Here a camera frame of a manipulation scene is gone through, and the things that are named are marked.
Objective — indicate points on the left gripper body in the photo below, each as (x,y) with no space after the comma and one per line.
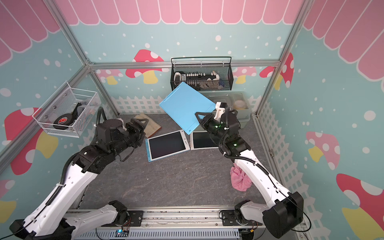
(135,134)

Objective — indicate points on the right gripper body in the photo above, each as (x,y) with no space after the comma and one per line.
(211,123)

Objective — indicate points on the blue front drawing tablet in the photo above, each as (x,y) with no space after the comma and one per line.
(182,104)

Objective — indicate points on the blue drawing tablet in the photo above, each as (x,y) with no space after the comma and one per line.
(167,145)
(182,104)

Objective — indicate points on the pink cleaning cloth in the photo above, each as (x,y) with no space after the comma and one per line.
(239,180)

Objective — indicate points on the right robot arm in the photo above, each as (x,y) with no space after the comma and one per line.
(283,210)

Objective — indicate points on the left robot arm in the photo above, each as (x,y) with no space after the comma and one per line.
(48,221)

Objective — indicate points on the blue rear drawing tablet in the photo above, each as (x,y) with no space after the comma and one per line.
(167,145)

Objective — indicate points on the white drawing tablet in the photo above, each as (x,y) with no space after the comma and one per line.
(204,140)

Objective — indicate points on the beige work glove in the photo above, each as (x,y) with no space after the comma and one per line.
(152,127)

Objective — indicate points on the green plastic storage box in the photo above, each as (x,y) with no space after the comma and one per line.
(235,100)

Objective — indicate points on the white items in basket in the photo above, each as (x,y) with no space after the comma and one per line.
(198,81)

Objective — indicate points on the black tape roll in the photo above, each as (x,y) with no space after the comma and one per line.
(63,122)

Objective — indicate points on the small green circuit board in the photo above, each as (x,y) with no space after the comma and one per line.
(121,233)

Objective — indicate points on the black wire mesh basket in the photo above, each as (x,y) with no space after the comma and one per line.
(221,65)

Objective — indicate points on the clear wall bin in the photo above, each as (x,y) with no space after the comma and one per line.
(82,104)

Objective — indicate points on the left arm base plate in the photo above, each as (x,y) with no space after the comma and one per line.
(132,219)

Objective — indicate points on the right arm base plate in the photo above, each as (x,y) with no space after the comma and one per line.
(230,218)

